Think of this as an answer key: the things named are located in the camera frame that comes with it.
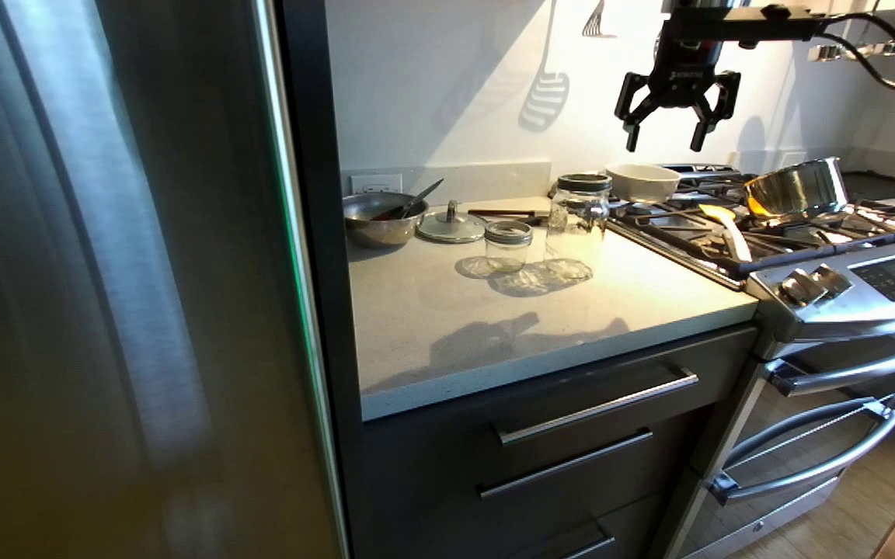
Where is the dark cabinet side panel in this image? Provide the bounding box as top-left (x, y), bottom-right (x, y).
top-left (271, 0), bottom-right (368, 559)

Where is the glass pot lid with knob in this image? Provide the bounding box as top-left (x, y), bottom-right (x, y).
top-left (414, 199), bottom-right (492, 247)

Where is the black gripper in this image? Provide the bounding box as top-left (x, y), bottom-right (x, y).
top-left (614, 9), bottom-right (746, 154)

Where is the hanging slotted spatula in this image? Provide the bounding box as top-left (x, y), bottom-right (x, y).
top-left (517, 0), bottom-right (575, 135)

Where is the stainless steel refrigerator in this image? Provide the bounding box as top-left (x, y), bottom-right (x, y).
top-left (0, 0), bottom-right (353, 559)

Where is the shiny steel pan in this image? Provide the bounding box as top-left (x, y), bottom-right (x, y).
top-left (740, 154), bottom-right (856, 231)

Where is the silver metal bowl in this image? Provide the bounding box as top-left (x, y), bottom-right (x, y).
top-left (339, 191), bottom-right (431, 252)

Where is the stainless steel gas stove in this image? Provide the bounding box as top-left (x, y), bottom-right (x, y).
top-left (605, 151), bottom-right (895, 559)

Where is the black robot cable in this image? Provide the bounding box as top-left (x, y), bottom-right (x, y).
top-left (809, 7), bottom-right (895, 98)

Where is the silver stove knob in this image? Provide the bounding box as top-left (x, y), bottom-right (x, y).
top-left (780, 269), bottom-right (826, 311)
top-left (809, 261), bottom-right (856, 299)

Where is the dark drawer with long handle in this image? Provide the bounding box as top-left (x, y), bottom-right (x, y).
top-left (365, 398), bottom-right (715, 559)
top-left (359, 323), bottom-right (761, 500)
top-left (395, 485), bottom-right (677, 559)

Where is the small glass jar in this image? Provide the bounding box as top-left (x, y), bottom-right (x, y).
top-left (483, 218), bottom-right (540, 278)

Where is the white frying pan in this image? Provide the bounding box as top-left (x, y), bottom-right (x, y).
top-left (605, 161), bottom-right (684, 206)

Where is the big glass jar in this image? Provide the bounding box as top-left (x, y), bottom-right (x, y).
top-left (544, 169), bottom-right (617, 265)

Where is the wooden spatula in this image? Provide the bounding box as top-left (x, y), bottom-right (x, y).
top-left (695, 199), bottom-right (760, 265)

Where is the dark spoon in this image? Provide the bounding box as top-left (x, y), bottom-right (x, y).
top-left (393, 174), bottom-right (449, 222)

